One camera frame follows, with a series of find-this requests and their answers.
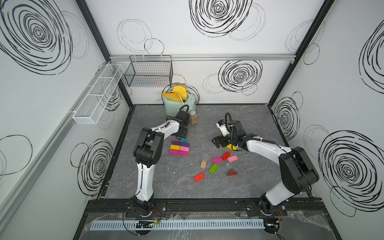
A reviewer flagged beige spice jar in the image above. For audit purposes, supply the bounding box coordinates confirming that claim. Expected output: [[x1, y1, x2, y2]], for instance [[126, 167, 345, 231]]
[[190, 111, 197, 126]]

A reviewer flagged yellow block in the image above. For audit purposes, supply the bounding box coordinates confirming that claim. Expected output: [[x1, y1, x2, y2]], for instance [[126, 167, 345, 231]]
[[170, 145, 180, 151], [227, 144, 238, 151]]

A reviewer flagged red block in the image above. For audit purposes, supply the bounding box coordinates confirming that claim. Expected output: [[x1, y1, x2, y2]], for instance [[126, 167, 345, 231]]
[[221, 152, 231, 161], [194, 173, 205, 183]]

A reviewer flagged magenta block bottom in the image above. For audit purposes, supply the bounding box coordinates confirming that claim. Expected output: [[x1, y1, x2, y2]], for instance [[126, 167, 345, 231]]
[[212, 158, 223, 164]]

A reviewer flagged magenta block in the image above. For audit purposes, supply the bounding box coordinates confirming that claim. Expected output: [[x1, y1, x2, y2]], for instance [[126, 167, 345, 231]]
[[212, 158, 223, 164], [169, 149, 179, 155], [178, 150, 189, 157]]

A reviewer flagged green block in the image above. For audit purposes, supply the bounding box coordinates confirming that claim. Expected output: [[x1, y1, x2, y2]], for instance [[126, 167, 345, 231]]
[[209, 164, 219, 174]]

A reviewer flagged tan wooden block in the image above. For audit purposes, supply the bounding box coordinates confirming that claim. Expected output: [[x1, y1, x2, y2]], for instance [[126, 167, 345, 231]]
[[201, 160, 207, 169]]

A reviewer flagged light pink block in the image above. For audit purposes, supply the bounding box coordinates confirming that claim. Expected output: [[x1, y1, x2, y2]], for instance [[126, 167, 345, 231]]
[[228, 156, 238, 163], [180, 146, 190, 152]]

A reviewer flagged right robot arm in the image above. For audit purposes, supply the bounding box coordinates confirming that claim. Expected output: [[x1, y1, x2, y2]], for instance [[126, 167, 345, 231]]
[[212, 120, 320, 216]]

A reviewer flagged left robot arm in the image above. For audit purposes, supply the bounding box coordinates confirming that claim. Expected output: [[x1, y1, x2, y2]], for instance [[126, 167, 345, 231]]
[[133, 105, 190, 216]]

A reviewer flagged mint green toaster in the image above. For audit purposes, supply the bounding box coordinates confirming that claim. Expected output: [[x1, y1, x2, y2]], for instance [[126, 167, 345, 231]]
[[162, 94, 197, 117]]

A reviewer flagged yellow toast slice front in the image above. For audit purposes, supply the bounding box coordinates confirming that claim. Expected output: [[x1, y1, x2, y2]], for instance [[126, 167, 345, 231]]
[[162, 93, 183, 103]]

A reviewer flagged yellow toast slice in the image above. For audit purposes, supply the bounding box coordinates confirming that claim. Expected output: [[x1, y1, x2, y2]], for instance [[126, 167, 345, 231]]
[[162, 93, 183, 103], [173, 85, 188, 101]]

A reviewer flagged yellow toast slice back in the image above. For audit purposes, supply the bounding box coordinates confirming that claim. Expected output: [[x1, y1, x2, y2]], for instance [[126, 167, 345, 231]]
[[173, 85, 188, 101]]

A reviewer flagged brown triangle block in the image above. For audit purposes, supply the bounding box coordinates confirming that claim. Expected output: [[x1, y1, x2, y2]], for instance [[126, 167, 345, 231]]
[[227, 170, 238, 177]]

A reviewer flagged black wire basket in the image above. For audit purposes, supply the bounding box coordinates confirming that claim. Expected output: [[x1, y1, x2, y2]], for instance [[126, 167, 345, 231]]
[[125, 55, 173, 88]]

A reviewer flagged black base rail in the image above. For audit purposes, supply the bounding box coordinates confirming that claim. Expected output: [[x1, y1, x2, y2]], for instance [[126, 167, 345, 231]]
[[83, 198, 326, 218]]

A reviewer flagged grey slotted cable duct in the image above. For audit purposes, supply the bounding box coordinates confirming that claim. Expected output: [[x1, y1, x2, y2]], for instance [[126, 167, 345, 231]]
[[90, 219, 266, 231]]

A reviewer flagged white wire shelf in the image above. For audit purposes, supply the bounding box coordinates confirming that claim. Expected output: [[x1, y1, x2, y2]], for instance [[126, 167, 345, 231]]
[[73, 64, 124, 125]]

